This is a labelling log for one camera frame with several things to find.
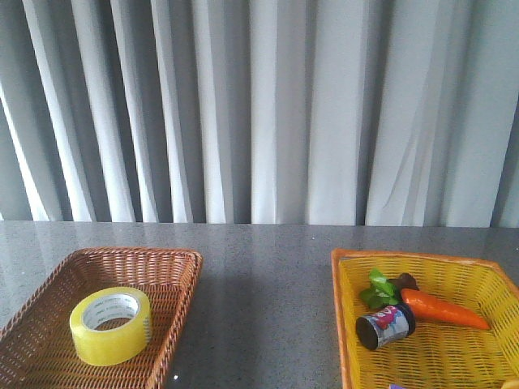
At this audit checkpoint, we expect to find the yellow packing tape roll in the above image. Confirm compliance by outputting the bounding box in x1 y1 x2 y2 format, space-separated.
69 287 152 366

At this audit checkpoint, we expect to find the orange toy carrot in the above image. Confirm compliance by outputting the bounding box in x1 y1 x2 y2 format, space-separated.
359 268 491 330

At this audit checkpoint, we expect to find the grey pleated curtain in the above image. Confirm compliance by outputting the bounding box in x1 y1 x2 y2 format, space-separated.
1 1 518 228

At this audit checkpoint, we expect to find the brown toy figurine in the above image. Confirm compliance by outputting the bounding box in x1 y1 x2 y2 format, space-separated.
388 272 419 291

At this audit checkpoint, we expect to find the small labelled jar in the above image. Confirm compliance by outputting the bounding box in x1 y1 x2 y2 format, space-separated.
355 303 416 351

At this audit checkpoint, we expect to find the purple object at edge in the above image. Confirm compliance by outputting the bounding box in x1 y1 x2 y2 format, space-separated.
388 383 405 389

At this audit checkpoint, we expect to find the yellow plastic woven basket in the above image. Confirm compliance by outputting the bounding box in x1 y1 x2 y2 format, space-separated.
331 248 518 388

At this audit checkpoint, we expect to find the brown wicker basket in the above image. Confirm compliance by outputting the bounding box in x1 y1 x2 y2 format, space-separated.
1 247 203 388

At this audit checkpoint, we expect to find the orange object at corner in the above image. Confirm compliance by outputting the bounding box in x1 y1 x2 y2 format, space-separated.
500 377 519 389

